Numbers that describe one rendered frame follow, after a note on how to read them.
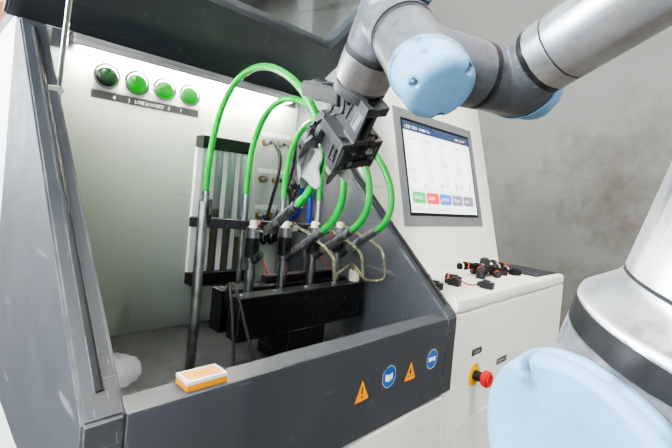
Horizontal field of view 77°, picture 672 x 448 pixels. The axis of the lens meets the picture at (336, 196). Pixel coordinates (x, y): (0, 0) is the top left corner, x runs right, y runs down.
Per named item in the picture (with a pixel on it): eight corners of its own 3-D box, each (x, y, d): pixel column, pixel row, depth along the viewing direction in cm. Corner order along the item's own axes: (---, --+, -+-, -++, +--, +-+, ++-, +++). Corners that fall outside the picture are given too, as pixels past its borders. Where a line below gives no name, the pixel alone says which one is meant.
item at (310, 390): (113, 572, 42) (126, 413, 42) (99, 543, 45) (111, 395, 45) (440, 395, 86) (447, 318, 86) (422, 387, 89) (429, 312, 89)
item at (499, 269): (489, 282, 112) (491, 262, 112) (453, 274, 120) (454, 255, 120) (522, 275, 128) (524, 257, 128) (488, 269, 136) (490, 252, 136)
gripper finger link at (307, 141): (292, 167, 65) (316, 122, 60) (289, 160, 66) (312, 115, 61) (317, 167, 68) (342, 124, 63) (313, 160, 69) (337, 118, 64)
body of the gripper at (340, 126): (328, 176, 61) (356, 108, 52) (303, 137, 65) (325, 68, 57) (370, 170, 65) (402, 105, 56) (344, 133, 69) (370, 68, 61)
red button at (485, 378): (483, 395, 91) (486, 372, 91) (466, 388, 94) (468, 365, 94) (494, 389, 95) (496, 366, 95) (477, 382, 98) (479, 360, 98)
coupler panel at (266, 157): (254, 235, 112) (265, 118, 111) (247, 233, 114) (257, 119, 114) (292, 234, 121) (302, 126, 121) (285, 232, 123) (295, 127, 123)
